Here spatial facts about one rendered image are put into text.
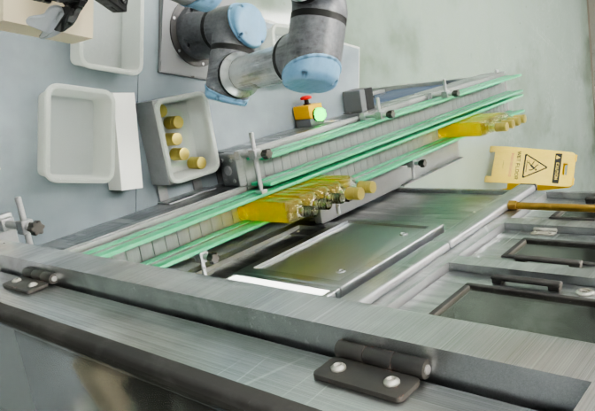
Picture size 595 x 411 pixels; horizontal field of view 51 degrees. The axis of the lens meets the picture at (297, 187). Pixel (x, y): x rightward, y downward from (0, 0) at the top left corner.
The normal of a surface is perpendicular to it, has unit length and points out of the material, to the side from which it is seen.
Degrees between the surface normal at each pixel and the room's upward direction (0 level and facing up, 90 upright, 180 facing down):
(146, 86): 0
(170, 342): 90
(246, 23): 4
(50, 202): 0
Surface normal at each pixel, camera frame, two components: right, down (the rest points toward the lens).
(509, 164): -0.45, -0.29
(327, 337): -0.66, 0.26
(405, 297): 0.74, 0.02
